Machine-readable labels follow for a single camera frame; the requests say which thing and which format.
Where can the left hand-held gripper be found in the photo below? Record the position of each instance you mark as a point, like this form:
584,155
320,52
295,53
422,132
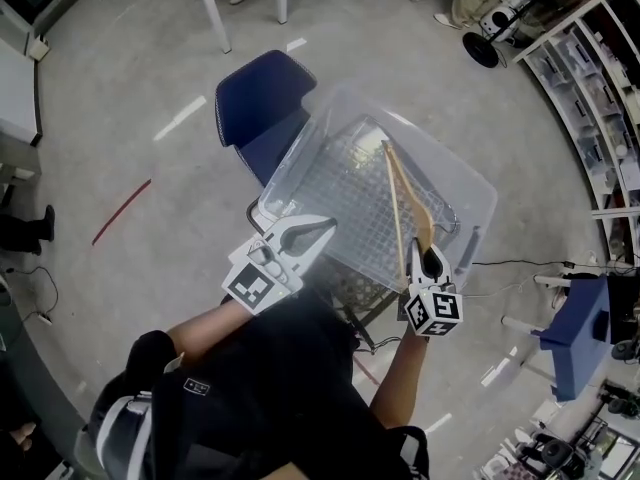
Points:
250,288

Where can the clear plastic storage bin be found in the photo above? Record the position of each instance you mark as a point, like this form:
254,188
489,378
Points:
350,113

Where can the white speaker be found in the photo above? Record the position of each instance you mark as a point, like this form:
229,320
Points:
497,20

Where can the person's left forearm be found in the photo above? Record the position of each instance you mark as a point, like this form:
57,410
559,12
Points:
210,330

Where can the person's black clothing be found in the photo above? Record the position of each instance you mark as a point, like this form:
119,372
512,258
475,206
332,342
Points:
260,408

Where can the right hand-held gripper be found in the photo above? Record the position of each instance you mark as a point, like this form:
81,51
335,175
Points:
435,313

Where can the black lattice crate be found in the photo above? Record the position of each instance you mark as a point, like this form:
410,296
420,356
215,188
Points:
355,288

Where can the person's right forearm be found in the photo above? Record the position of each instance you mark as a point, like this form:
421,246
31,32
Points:
400,383

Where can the blue table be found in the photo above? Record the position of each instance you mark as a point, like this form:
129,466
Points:
577,338

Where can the white shelving rack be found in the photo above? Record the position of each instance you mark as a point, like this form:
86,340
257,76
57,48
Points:
590,93

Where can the blue office chair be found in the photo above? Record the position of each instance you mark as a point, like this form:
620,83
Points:
260,98

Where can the black standing fan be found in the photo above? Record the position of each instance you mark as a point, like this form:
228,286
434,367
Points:
480,50

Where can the wooden clothes hanger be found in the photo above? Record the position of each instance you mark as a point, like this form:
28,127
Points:
425,218

